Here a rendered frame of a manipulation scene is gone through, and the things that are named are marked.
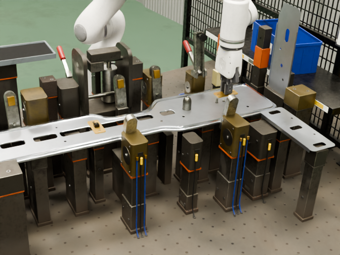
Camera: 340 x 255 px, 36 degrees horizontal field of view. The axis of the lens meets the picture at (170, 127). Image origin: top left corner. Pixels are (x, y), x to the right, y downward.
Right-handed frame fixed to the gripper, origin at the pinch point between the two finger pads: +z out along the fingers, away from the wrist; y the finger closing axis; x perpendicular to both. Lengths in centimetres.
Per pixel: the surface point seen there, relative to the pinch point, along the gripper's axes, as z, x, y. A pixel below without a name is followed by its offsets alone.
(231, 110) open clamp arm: 2.0, -5.8, 12.5
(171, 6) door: 94, 171, -362
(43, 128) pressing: 9, -63, -11
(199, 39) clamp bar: -11.5, -1.5, -18.2
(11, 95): -1, -70, -19
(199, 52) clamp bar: -5.2, -0.1, -20.1
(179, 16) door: 101, 174, -347
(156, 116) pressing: 8.6, -25.3, -4.0
